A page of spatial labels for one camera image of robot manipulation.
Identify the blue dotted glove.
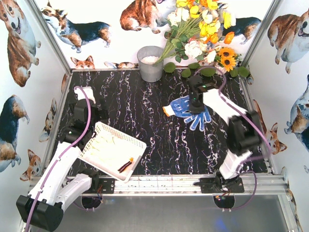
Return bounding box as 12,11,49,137
163,95,192,118
184,106,211,131

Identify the cream glove red cuff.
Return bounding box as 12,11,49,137
88,136,134,173

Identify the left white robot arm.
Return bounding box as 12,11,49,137
16,97,108,232

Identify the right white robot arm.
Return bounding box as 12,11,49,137
187,75,264,180

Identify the white perforated storage basket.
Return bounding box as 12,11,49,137
79,122,147,183

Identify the artificial flower bouquet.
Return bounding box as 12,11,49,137
155,0,257,76

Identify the grey metal bucket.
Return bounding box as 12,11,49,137
137,46,164,83

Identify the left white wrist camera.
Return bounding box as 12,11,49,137
74,87,96,103

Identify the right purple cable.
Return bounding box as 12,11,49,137
194,65,272,211

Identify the purple cable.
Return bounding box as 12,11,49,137
25,86,92,232
194,65,272,211

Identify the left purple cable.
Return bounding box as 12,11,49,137
25,86,92,232

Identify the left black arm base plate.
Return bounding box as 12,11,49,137
96,178,115,194

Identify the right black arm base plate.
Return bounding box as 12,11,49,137
193,176,245,193

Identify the aluminium front frame rail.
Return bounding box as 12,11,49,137
112,173,288,196

